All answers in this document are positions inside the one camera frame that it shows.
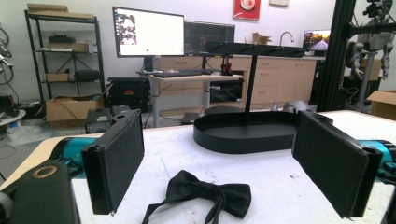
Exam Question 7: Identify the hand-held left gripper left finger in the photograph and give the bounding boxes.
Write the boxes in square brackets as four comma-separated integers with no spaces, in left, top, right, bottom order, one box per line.
[80,108,146,216]

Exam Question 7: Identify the red and black desk gadget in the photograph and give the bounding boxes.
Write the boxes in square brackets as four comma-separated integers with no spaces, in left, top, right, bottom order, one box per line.
[219,55,234,77]

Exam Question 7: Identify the black metal shelf rack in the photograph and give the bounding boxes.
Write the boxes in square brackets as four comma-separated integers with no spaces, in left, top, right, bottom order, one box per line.
[23,8,107,108]

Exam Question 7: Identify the black aluminium frame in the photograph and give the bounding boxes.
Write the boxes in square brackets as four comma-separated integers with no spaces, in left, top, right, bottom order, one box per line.
[317,0,396,113]

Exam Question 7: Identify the black electronic box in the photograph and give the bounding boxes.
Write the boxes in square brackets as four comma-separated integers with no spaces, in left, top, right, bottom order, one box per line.
[84,107,113,135]

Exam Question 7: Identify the black bow tie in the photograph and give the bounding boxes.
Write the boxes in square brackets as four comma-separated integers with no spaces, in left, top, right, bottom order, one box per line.
[141,169,252,224]

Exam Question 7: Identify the red wall poster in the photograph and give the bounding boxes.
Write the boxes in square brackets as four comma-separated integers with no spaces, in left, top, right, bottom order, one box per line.
[233,0,262,21]

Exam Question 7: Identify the black bag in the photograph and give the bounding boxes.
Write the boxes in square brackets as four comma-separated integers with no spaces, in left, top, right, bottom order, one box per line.
[74,69,101,83]

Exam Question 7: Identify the light wooden standing desk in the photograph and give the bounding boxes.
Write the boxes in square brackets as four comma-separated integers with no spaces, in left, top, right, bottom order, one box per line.
[135,72,244,129]

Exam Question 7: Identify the black keyboard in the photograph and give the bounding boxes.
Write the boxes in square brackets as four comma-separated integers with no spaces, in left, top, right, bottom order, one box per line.
[152,70,204,78]

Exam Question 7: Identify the beige kitchen cabinets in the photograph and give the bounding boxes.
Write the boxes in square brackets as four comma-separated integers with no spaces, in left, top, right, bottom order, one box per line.
[154,55,319,110]

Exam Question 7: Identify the clear plastic bag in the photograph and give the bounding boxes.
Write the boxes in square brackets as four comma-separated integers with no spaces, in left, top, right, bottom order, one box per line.
[5,121,52,147]

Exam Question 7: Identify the grey robot on stand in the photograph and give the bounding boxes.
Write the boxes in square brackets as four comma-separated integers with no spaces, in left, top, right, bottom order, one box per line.
[349,0,395,106]

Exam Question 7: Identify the flat cardboard sheets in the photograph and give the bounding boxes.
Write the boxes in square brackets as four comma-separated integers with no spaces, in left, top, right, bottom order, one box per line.
[26,3,95,21]

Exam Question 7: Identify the small cardboard box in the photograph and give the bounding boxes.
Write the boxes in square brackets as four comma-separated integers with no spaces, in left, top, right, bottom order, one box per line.
[251,32,273,46]

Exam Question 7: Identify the silver faucet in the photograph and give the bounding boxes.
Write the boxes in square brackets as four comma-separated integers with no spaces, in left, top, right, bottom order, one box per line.
[278,30,295,48]

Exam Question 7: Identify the black stand with oval tray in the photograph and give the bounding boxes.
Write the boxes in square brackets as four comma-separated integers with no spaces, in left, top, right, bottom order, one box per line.
[192,40,308,155]

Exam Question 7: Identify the dark computer monitor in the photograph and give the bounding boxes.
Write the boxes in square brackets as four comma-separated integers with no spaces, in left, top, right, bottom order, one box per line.
[183,20,236,57]

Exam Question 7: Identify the small colourful screen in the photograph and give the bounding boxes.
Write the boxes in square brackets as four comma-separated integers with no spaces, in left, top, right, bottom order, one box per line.
[303,29,332,52]

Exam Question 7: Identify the cardboard box with flap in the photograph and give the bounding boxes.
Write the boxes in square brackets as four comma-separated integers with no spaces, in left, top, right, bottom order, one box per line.
[366,90,396,121]

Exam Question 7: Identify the black equipment case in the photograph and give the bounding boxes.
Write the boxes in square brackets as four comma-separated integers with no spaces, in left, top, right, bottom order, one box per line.
[106,77,151,110]

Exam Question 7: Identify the open cardboard box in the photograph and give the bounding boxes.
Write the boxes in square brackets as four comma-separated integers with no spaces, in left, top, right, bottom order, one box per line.
[45,93,106,129]

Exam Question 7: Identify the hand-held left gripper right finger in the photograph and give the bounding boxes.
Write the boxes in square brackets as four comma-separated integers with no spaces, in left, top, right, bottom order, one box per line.
[291,110,384,219]

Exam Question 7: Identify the bright computer monitor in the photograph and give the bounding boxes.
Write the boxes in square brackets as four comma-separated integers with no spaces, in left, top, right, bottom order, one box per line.
[112,6,186,59]

